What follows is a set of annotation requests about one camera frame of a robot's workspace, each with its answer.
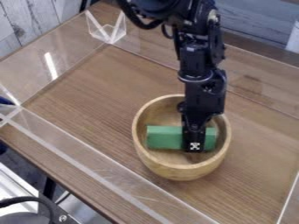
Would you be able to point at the green rectangular block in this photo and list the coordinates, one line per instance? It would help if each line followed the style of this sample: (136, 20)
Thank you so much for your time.
(167, 138)

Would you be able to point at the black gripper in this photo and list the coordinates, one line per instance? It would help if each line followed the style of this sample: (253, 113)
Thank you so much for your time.
(204, 98)

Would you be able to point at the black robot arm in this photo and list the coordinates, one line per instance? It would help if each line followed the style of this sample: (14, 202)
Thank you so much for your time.
(189, 22)

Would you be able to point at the brown wooden bowl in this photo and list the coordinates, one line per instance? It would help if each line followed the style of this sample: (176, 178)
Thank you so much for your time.
(176, 164)

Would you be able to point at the black metal bracket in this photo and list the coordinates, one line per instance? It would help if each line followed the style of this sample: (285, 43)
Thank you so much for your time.
(52, 211)

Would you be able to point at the clear acrylic tray walls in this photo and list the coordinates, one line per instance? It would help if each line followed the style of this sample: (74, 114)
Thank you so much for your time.
(77, 90)

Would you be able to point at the white object at right edge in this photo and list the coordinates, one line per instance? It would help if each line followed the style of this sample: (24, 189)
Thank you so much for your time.
(292, 43)

